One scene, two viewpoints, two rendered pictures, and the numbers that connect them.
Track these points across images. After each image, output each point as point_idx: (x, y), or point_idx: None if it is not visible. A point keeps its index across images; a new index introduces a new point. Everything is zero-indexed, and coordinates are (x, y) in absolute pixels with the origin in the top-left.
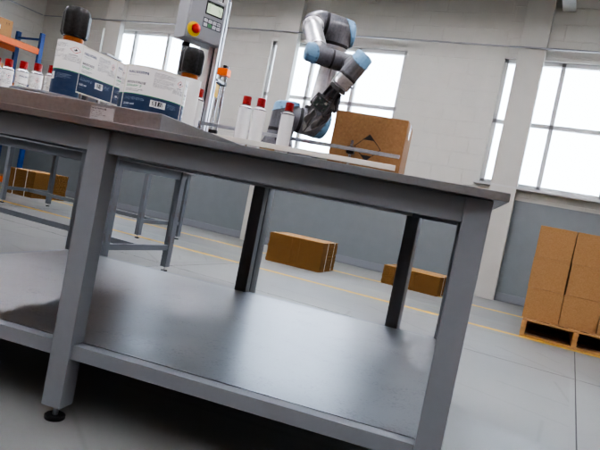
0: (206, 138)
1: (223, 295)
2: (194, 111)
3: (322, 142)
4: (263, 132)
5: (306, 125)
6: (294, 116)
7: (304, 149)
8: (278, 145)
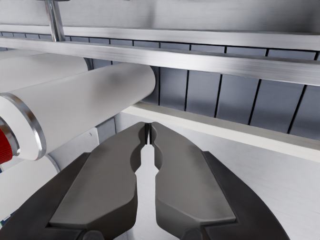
0: (120, 239)
1: None
2: (29, 194)
3: (269, 79)
4: (31, 50)
5: (140, 148)
6: (44, 136)
7: (205, 133)
8: (125, 112)
